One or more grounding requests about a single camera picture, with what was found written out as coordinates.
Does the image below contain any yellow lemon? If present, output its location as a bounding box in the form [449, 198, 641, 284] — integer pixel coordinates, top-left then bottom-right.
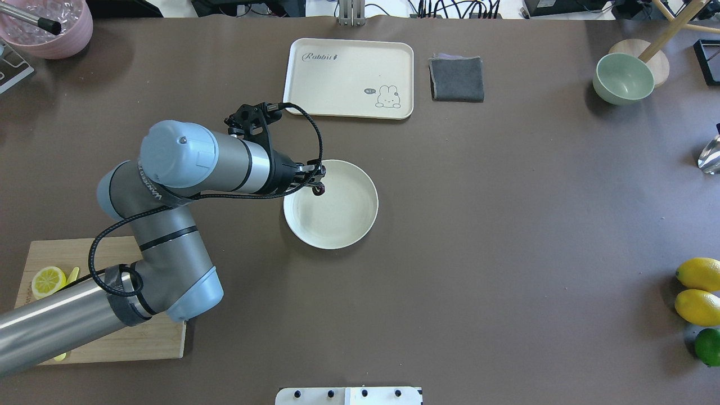
[674, 257, 719, 292]
[674, 289, 719, 327]

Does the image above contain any pink bowl of ice cubes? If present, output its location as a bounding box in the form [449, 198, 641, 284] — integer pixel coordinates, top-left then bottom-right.
[1, 1, 93, 60]

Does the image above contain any aluminium frame post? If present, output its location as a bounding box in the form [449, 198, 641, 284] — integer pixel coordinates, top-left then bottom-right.
[337, 0, 367, 26]

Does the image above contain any green lime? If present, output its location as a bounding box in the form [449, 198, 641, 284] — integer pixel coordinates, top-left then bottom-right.
[694, 328, 719, 367]

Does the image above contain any lemon half upper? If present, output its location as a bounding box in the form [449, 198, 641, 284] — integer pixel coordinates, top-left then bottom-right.
[30, 266, 67, 300]

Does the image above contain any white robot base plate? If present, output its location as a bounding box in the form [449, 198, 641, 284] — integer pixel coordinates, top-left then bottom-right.
[274, 385, 424, 404]

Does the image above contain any green bowl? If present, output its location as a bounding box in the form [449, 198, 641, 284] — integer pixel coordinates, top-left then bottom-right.
[592, 53, 655, 106]

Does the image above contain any steel ice scoop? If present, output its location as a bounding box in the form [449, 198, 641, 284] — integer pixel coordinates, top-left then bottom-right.
[697, 135, 719, 175]

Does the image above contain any white wire cup rack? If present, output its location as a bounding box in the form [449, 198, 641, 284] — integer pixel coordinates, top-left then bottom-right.
[1, 39, 35, 94]

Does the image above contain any grey folded cloth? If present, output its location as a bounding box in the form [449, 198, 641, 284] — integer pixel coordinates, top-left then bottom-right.
[429, 53, 485, 103]

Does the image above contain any yellow lemon far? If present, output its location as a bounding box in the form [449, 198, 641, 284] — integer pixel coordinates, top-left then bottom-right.
[674, 257, 719, 292]

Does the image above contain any steel muddler black tip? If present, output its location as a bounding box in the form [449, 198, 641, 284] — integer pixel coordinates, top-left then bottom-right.
[1, 2, 62, 35]

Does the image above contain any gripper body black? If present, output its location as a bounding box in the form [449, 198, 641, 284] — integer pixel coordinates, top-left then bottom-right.
[270, 155, 313, 195]

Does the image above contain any dark cherry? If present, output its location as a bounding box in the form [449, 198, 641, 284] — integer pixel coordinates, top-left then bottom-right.
[312, 183, 326, 196]

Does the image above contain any cream rabbit tray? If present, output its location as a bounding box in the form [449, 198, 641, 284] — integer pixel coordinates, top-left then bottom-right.
[283, 38, 415, 120]

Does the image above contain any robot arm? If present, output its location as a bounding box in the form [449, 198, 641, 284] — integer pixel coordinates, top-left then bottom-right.
[2, 118, 326, 376]

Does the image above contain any yellow plastic knife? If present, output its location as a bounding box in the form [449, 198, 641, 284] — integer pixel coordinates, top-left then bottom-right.
[54, 267, 80, 362]

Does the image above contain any yellow lemon near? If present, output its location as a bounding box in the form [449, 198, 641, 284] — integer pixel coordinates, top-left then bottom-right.
[674, 289, 719, 327]

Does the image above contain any cream round plate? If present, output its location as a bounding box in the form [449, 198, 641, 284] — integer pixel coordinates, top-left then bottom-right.
[283, 159, 380, 250]

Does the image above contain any bamboo cutting board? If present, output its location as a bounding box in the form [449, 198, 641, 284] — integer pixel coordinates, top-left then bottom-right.
[15, 236, 187, 366]

